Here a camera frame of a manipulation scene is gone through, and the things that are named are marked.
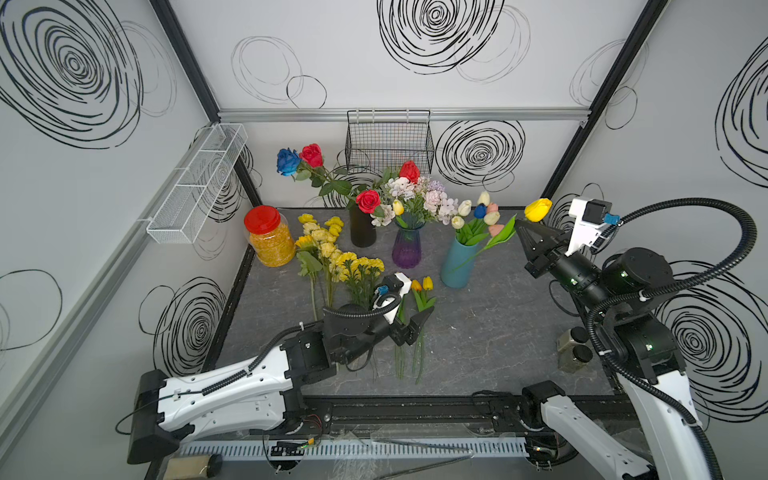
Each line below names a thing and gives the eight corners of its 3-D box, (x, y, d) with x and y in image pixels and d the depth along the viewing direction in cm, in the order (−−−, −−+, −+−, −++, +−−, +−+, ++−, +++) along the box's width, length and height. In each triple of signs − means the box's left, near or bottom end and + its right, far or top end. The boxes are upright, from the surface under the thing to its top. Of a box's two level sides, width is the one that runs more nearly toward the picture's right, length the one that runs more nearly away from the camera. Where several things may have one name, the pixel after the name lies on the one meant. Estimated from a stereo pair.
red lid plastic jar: (257, 267, 103) (237, 234, 90) (266, 239, 111) (249, 205, 98) (292, 267, 104) (278, 234, 90) (299, 240, 112) (287, 205, 98)
